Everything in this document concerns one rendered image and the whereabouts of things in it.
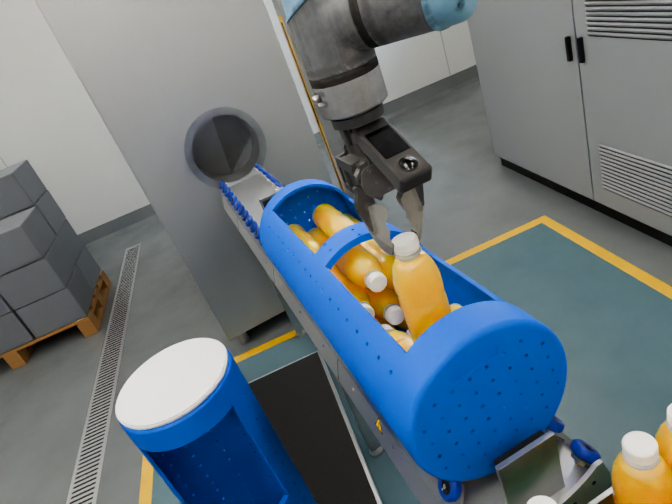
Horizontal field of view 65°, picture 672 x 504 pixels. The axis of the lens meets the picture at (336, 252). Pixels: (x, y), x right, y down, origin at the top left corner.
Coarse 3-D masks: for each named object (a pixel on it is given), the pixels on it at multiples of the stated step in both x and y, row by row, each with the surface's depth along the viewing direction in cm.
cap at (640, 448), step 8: (632, 432) 66; (640, 432) 65; (624, 440) 65; (632, 440) 65; (640, 440) 65; (648, 440) 64; (624, 448) 64; (632, 448) 64; (640, 448) 64; (648, 448) 63; (656, 448) 63; (632, 456) 63; (640, 456) 63; (648, 456) 63; (656, 456) 63; (640, 464) 64; (648, 464) 63
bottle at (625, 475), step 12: (624, 456) 66; (660, 456) 66; (612, 468) 68; (624, 468) 66; (636, 468) 64; (648, 468) 63; (660, 468) 64; (612, 480) 68; (624, 480) 66; (636, 480) 64; (648, 480) 64; (660, 480) 64; (624, 492) 66; (636, 492) 65; (648, 492) 64; (660, 492) 64
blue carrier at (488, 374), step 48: (288, 192) 142; (336, 192) 152; (288, 240) 126; (336, 240) 110; (336, 288) 100; (480, 288) 95; (336, 336) 98; (384, 336) 83; (432, 336) 75; (480, 336) 72; (528, 336) 76; (384, 384) 80; (432, 384) 72; (480, 384) 76; (528, 384) 80; (432, 432) 76; (480, 432) 80; (528, 432) 84
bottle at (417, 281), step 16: (400, 256) 76; (416, 256) 76; (400, 272) 77; (416, 272) 76; (432, 272) 76; (400, 288) 78; (416, 288) 76; (432, 288) 77; (400, 304) 81; (416, 304) 78; (432, 304) 78; (448, 304) 81; (416, 320) 80; (432, 320) 79; (416, 336) 82
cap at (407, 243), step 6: (402, 234) 77; (408, 234) 77; (414, 234) 76; (396, 240) 77; (402, 240) 76; (408, 240) 75; (414, 240) 75; (396, 246) 75; (402, 246) 75; (408, 246) 75; (414, 246) 75; (396, 252) 76; (402, 252) 75; (408, 252) 75; (414, 252) 75
